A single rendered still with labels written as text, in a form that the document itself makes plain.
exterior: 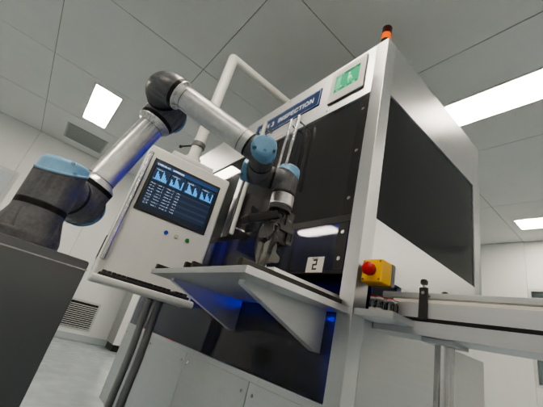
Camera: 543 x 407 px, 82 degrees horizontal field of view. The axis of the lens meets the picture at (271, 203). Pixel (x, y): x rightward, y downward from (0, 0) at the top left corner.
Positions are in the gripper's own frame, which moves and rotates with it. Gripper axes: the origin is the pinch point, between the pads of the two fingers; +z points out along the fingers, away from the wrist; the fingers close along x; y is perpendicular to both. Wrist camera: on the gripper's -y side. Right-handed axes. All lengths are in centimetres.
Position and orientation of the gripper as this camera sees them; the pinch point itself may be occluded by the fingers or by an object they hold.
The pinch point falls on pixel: (258, 266)
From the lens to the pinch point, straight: 93.7
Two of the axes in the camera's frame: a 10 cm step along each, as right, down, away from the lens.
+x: -6.2, 1.8, 7.6
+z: -2.4, 8.8, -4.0
